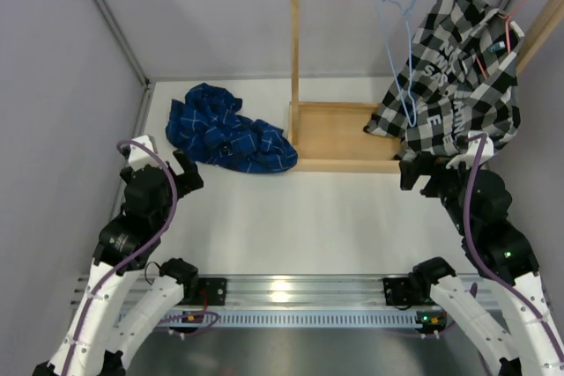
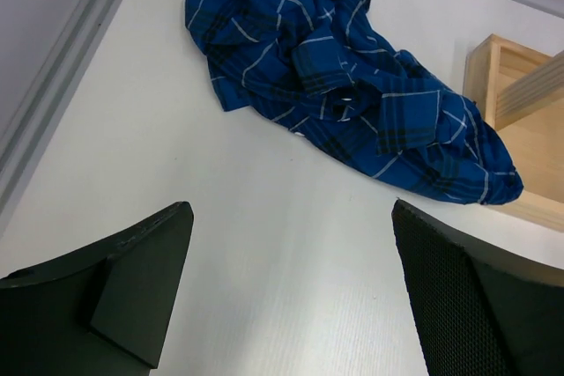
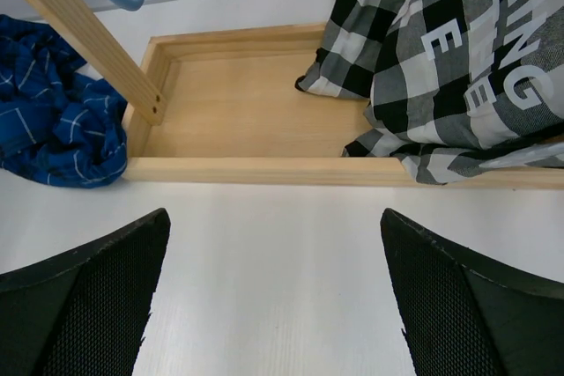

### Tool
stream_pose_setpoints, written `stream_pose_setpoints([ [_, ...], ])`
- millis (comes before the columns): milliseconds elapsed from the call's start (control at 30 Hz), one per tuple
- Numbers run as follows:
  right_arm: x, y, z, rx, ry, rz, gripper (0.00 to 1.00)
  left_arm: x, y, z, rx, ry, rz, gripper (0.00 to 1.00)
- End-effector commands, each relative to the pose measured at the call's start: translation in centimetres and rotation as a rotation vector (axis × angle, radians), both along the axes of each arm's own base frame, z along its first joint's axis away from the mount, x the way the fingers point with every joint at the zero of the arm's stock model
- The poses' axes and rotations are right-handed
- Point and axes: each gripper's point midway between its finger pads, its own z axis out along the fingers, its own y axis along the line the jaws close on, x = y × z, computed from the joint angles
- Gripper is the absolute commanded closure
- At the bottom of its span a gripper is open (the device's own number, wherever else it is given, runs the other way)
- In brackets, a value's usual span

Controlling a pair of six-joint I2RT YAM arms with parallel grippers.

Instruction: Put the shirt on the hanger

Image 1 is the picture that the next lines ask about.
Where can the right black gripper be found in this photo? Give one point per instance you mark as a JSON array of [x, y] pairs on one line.
[[422, 165]]

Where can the pink wire hanger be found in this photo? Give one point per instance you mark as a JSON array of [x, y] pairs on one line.
[[507, 45]]

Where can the wooden clothes rack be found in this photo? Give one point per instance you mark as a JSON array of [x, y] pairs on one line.
[[327, 135]]

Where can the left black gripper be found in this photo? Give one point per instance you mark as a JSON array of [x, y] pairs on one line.
[[191, 180]]

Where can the aluminium mounting rail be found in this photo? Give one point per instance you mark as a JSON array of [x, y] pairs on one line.
[[303, 292]]

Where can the light blue wire hanger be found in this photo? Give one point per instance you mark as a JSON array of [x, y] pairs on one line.
[[405, 95]]

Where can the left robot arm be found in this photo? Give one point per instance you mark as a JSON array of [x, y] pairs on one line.
[[102, 340]]

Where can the black white checked shirt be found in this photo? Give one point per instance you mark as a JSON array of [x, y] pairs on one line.
[[452, 96]]

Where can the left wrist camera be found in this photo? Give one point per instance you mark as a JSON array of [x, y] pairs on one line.
[[142, 153]]

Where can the perforated cable duct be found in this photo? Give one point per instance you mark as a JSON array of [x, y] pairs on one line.
[[386, 318]]

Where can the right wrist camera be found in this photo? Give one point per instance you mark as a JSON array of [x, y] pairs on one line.
[[479, 145]]

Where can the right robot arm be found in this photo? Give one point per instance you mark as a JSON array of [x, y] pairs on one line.
[[477, 202]]

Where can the blue plaid shirt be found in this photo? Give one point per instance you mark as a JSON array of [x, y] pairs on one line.
[[207, 126]]

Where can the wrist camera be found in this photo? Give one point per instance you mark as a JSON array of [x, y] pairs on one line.
[[142, 153], [479, 145]]

